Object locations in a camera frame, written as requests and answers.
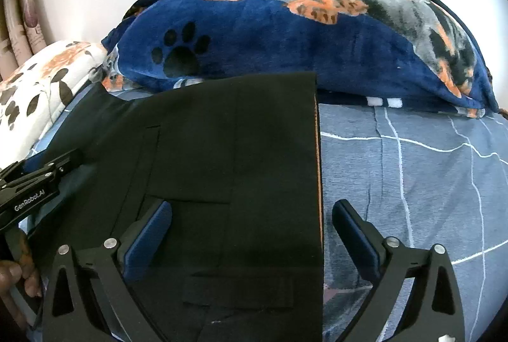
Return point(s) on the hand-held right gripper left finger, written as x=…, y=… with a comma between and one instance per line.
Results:
x=153, y=233

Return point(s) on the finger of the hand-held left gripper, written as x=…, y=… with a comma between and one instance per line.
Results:
x=59, y=165

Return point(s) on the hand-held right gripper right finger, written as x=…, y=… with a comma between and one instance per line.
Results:
x=355, y=238

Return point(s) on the black pants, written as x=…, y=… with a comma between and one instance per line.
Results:
x=238, y=147

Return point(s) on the person's left hand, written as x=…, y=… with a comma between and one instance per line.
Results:
x=27, y=266

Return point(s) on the grey-blue grid bed sheet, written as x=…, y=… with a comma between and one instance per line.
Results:
x=416, y=187

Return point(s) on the white floral pillow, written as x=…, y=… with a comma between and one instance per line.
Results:
x=35, y=88

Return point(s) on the beige patterned curtain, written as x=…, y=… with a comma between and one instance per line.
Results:
x=24, y=20

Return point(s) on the blue dog printed blanket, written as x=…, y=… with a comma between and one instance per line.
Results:
x=278, y=48

